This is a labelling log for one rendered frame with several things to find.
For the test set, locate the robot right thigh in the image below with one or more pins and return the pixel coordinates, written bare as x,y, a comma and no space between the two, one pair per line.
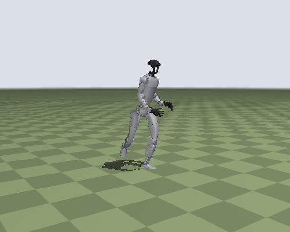
134,115

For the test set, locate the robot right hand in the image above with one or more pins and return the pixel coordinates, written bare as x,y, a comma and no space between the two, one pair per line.
156,111

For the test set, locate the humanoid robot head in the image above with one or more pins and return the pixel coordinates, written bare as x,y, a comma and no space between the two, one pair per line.
153,64

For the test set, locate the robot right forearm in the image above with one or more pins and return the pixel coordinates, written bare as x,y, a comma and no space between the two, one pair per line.
143,103

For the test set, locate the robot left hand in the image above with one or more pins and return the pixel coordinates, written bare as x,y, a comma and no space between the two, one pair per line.
168,104

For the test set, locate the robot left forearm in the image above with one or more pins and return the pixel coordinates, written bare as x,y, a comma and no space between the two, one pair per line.
159,101

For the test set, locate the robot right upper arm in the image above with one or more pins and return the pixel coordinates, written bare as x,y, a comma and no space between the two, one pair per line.
142,82

